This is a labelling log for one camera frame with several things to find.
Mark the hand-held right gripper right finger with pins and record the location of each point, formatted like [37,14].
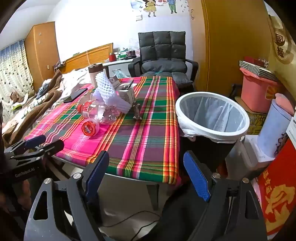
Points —
[196,177]

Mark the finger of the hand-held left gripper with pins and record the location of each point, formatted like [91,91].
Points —
[34,141]
[54,146]

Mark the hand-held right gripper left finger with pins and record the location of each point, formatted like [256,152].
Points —
[97,172]

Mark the clear plastic cup red lid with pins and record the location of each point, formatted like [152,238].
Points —
[89,127]

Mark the white rimmed trash bin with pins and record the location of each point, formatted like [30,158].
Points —
[215,134]

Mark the clear plastic bottle red label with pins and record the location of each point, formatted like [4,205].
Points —
[92,111]

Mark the metal binder clip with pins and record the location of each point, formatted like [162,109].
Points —
[137,111]

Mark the white foam fruit net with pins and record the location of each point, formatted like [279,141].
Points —
[106,89]

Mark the purple milk carton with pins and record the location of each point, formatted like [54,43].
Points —
[127,96]

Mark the white drink carton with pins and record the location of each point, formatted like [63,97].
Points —
[114,82]

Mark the brown blanket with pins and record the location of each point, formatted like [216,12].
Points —
[27,111]

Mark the person's dark trousers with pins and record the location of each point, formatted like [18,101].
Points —
[180,220]

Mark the grey metal table leg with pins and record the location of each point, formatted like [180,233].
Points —
[152,197]

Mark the blue striped garment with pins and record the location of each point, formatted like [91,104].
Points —
[45,89]

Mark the plaid tablecloth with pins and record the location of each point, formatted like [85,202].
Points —
[143,143]

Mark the black smartphone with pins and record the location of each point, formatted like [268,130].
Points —
[76,95]

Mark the white paper box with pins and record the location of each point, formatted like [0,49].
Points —
[292,129]
[252,146]

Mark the white quilt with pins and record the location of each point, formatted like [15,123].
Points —
[72,82]

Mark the white bin liner bag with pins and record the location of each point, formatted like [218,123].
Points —
[208,111]

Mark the dotted curtain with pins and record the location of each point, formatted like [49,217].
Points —
[13,69]

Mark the beige mug brown lid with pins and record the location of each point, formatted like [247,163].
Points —
[94,74]

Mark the yellow patterned cardboard box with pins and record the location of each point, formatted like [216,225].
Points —
[254,118]

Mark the red gift box gold print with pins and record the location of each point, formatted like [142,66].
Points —
[277,197]

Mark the tall wooden cabinet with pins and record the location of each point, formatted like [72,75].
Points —
[41,53]

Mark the blue container pink lid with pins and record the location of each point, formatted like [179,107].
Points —
[272,129]

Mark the clear plastic bag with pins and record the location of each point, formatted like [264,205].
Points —
[120,74]

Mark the wooden bed headboard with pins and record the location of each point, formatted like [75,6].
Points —
[92,55]

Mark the pink plastic bucket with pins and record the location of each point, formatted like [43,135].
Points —
[256,92]

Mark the white side cabinet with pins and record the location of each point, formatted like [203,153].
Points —
[120,63]

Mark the black office chair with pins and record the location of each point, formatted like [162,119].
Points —
[193,67]

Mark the teal fabric tag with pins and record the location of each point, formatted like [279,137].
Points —
[159,73]

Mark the pile of small desk items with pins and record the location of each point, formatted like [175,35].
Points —
[127,53]

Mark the striped gift box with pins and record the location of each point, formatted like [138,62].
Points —
[259,71]

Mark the black cushioned chair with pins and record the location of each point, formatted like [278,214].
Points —
[161,53]

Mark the small red box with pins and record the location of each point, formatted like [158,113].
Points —
[256,62]

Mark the large wooden wardrobe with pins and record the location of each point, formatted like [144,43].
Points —
[231,46]

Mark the gold paper bag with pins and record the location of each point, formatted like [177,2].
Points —
[282,46]

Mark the white wall switch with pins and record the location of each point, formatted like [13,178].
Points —
[138,17]

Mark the cartoon wall sticker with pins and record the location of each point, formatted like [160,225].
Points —
[150,7]

